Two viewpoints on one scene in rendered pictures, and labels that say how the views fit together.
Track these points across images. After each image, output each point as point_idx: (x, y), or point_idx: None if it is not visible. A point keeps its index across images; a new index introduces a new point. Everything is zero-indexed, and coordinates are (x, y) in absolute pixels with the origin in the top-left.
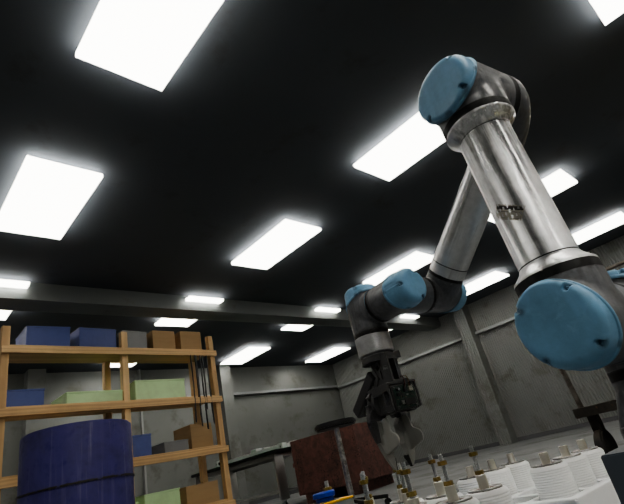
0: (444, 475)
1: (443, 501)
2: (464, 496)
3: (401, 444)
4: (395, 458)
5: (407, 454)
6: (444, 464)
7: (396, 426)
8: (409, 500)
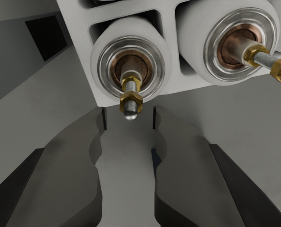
0: (260, 62)
1: (240, 23)
2: (270, 45)
3: (157, 134)
4: (104, 129)
5: (155, 124)
6: (275, 79)
7: (154, 201)
8: (120, 83)
